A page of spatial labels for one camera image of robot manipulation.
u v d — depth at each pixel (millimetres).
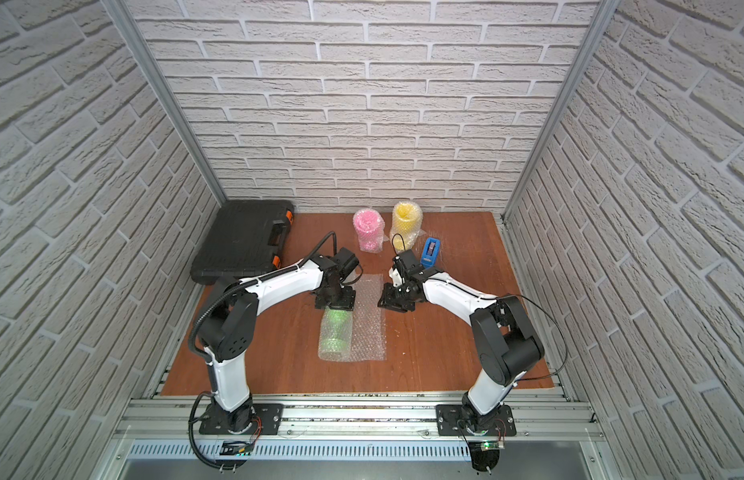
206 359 529
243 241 1012
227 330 492
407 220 974
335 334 808
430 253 1033
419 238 1008
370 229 959
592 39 726
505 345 460
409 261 729
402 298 765
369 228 969
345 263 749
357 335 876
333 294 771
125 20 709
